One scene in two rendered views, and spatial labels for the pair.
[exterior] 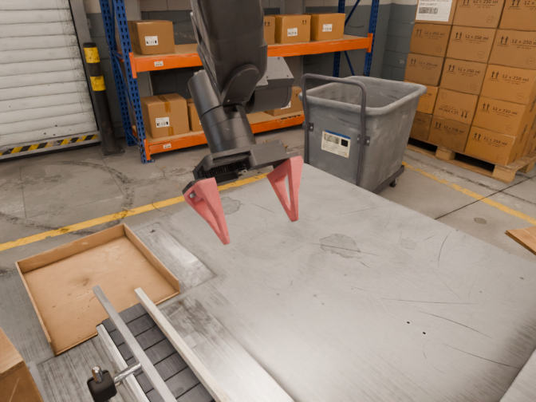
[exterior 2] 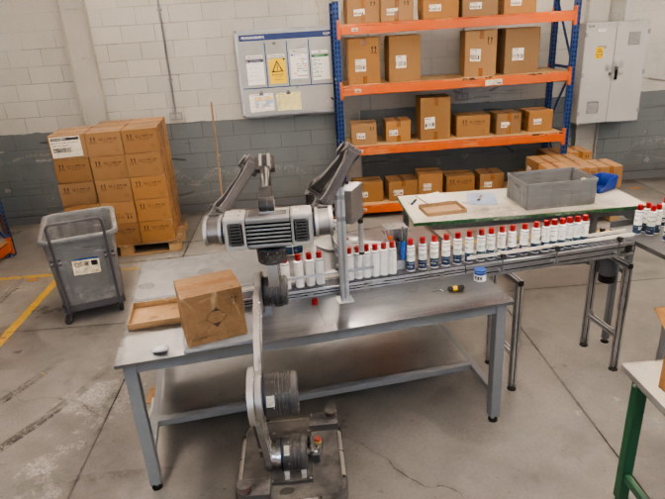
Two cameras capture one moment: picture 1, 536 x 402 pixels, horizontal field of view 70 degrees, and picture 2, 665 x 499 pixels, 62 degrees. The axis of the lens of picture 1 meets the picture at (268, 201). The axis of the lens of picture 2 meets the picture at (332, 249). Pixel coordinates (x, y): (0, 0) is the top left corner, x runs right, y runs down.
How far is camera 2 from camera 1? 2.94 m
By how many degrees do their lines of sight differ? 55
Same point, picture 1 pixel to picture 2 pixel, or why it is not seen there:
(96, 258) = (142, 315)
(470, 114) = (134, 214)
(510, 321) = not seen: hidden behind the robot
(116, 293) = (170, 311)
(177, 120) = not seen: outside the picture
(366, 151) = (113, 260)
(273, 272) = not seen: hidden behind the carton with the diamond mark
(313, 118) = (58, 255)
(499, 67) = (139, 177)
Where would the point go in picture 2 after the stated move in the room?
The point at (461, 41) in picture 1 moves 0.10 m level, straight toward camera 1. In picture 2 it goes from (102, 167) to (105, 168)
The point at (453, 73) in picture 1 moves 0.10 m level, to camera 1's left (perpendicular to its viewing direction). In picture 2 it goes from (106, 190) to (99, 193)
